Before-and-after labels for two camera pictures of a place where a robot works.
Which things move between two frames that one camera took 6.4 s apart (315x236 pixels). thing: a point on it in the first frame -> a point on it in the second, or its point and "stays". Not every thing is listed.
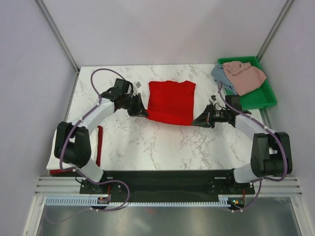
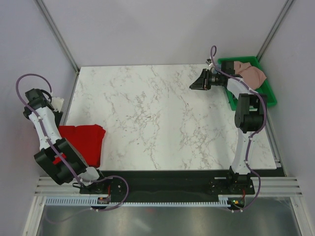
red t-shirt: x=172 y=102 -> x=87 y=140
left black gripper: x=139 y=105 -> x=58 y=117
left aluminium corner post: x=55 y=30 stays
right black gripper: x=198 y=122 -> x=202 y=82
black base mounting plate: x=167 y=182 stays
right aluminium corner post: x=274 y=29 stays
